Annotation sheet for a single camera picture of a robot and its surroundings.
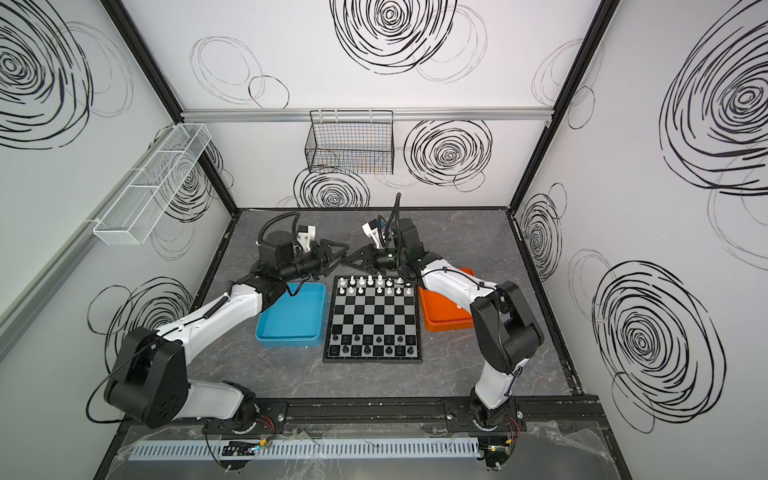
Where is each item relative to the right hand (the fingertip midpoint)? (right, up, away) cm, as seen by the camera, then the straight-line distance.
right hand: (346, 265), depth 77 cm
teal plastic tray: (-18, -18, +12) cm, 28 cm away
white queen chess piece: (+8, -7, +18) cm, 21 cm away
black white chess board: (+6, -18, +12) cm, 22 cm away
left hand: (+1, +4, +1) cm, 4 cm away
